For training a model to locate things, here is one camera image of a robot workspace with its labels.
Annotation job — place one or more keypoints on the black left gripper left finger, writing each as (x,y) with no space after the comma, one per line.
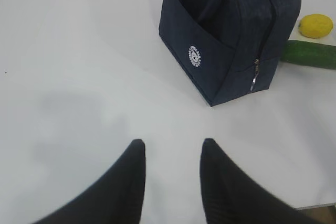
(116,197)

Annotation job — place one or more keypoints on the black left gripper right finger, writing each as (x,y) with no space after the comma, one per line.
(231,196)

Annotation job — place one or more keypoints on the navy blue fabric bag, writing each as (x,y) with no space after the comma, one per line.
(228,48)

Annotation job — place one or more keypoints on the green cucumber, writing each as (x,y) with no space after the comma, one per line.
(309,54)

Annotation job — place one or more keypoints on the yellow lemon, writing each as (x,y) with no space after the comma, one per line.
(315,26)

